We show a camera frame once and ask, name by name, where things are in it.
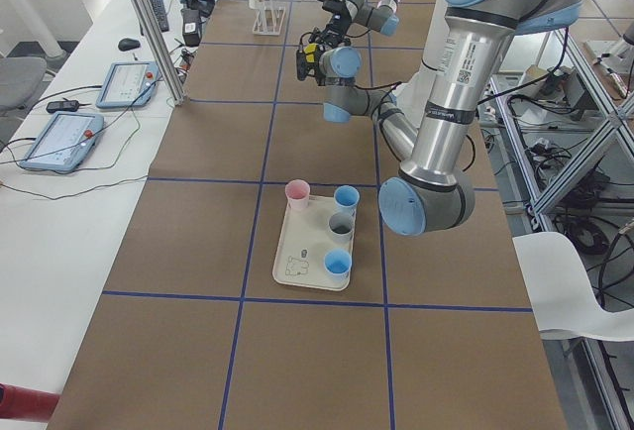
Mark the aluminium frame post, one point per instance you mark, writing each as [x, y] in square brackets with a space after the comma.
[153, 35]

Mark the grey office chair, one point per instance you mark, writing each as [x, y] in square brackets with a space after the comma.
[20, 79]

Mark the white plastic chair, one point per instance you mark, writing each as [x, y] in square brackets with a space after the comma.
[560, 293]

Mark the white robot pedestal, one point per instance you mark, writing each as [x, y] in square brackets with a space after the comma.
[422, 23]

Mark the white wire cup rack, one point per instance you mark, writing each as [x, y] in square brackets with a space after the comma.
[269, 18]

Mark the far blue teach pendant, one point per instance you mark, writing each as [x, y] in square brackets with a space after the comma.
[128, 84]

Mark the yellow ikea cup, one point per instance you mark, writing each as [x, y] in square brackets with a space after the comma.
[313, 52]

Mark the near blue teach pendant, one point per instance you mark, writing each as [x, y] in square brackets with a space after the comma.
[64, 143]

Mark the black computer keyboard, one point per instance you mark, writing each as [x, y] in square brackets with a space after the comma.
[160, 14]

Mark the light blue ikea cup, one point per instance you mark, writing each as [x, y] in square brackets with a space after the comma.
[346, 199]

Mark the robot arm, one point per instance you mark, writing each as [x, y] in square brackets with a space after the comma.
[430, 191]
[379, 17]

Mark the red cylinder object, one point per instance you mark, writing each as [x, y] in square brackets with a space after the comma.
[25, 404]

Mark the black power adapter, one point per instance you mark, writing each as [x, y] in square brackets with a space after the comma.
[191, 27]

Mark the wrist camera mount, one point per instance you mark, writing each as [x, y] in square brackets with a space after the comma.
[335, 7]

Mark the black computer mouse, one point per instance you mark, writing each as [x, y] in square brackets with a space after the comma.
[128, 44]

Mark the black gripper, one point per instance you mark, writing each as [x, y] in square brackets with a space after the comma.
[301, 64]
[333, 27]

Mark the blue teach pendant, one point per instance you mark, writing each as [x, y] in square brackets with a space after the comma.
[128, 84]
[64, 143]

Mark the grey ikea cup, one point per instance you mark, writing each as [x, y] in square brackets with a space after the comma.
[341, 227]

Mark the cream serving tray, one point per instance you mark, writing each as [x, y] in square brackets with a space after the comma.
[303, 242]

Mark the pink ikea cup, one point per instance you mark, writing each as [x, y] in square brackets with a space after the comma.
[297, 192]

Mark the black handheld remote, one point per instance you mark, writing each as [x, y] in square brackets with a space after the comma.
[62, 106]

